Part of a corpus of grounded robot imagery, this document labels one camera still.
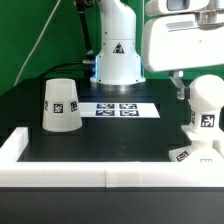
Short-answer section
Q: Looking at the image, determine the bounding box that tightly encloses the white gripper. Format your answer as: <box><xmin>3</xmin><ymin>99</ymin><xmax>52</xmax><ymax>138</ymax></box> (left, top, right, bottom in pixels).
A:
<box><xmin>142</xmin><ymin>0</ymin><xmax>224</xmax><ymax>100</ymax></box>

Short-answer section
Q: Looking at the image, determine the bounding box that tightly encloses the white lamp bulb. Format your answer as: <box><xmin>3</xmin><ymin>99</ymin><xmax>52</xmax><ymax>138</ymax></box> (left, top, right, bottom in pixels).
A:
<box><xmin>188</xmin><ymin>75</ymin><xmax>224</xmax><ymax>133</ymax></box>

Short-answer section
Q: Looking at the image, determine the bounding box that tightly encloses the white lamp base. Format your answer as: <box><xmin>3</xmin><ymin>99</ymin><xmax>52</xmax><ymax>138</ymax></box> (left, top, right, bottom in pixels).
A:
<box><xmin>169</xmin><ymin>125</ymin><xmax>224</xmax><ymax>163</ymax></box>

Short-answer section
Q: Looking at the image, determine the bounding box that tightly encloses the white lamp shade cone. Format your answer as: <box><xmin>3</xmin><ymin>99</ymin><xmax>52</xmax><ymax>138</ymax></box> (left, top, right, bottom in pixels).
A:
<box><xmin>42</xmin><ymin>78</ymin><xmax>82</xmax><ymax>132</ymax></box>

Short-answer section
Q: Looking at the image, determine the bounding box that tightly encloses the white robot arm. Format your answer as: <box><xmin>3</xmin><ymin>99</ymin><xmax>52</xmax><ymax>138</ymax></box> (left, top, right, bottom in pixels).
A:
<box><xmin>91</xmin><ymin>0</ymin><xmax>224</xmax><ymax>99</ymax></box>

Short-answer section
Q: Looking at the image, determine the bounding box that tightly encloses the white marker tag plate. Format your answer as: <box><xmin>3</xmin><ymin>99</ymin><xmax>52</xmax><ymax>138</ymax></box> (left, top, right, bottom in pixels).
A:
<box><xmin>79</xmin><ymin>102</ymin><xmax>160</xmax><ymax>118</ymax></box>

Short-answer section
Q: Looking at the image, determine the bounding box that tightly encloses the white U-shaped fence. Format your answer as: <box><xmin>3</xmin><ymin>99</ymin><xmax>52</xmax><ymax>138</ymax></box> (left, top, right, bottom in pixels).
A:
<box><xmin>0</xmin><ymin>127</ymin><xmax>224</xmax><ymax>188</ymax></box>

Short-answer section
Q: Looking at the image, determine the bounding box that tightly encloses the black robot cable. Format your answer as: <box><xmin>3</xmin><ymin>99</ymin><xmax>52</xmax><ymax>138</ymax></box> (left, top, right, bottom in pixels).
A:
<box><xmin>39</xmin><ymin>0</ymin><xmax>98</xmax><ymax>80</ymax></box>

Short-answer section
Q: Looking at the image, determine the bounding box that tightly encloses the white cable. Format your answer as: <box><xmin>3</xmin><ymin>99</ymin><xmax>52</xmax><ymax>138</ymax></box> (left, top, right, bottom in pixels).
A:
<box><xmin>13</xmin><ymin>0</ymin><xmax>63</xmax><ymax>87</ymax></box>

